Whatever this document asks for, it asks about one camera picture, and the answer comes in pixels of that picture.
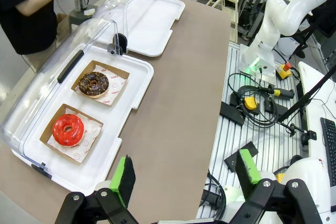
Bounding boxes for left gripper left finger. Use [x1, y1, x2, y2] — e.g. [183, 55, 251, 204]
[54, 155, 138, 224]

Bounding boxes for dark grey stool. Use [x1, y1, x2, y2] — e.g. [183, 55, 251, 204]
[68, 5, 99, 29]

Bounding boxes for black pole clamp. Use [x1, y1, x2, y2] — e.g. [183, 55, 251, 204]
[278, 121, 318, 146]

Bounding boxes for white printed paper liner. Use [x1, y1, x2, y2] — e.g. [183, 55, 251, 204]
[46, 108, 103, 164]
[75, 65, 127, 105]

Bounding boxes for steel mug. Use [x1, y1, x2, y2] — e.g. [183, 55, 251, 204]
[74, 0, 89, 12]

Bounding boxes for slotted aluminium base plate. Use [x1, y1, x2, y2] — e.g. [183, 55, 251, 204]
[196, 41, 310, 221]

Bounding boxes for coiled black cable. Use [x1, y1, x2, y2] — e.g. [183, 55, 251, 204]
[227, 72, 279, 130]

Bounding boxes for yellow emergency stop button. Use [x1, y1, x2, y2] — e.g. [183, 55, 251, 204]
[275, 62, 293, 80]

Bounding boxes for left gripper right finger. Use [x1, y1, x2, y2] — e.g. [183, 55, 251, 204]
[230, 149, 324, 224]

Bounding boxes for brown cardboard donut box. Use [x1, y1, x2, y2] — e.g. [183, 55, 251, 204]
[39, 103, 104, 166]
[70, 60, 131, 108]

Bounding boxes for person in black shirt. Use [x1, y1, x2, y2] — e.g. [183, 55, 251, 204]
[0, 0, 59, 74]

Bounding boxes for black yellow enabling handle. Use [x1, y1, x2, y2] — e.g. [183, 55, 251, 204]
[267, 87, 296, 99]

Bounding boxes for chocolate nut donut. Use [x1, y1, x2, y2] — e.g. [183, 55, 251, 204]
[78, 71, 110, 99]

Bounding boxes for white plastic display tray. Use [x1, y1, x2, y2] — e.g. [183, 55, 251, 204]
[12, 44, 155, 196]
[96, 0, 186, 58]

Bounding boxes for red glazed donut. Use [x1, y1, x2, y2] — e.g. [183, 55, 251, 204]
[51, 113, 85, 147]

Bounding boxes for clear display lid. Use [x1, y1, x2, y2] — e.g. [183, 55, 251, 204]
[0, 18, 129, 182]
[91, 0, 166, 44]

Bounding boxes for black camera pole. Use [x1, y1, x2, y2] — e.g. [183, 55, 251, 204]
[277, 64, 336, 124]

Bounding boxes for black mounting bracket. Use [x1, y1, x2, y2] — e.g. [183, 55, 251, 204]
[264, 101, 289, 116]
[224, 141, 260, 174]
[219, 101, 247, 127]

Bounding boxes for black cable bundle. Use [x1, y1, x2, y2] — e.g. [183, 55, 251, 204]
[198, 173, 227, 210]

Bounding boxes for black keyboard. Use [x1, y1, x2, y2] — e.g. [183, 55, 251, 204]
[320, 117, 336, 180]

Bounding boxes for white computer desk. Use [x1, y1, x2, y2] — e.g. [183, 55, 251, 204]
[298, 60, 336, 214]

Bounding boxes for small cardboard box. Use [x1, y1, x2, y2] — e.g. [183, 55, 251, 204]
[56, 13, 70, 35]

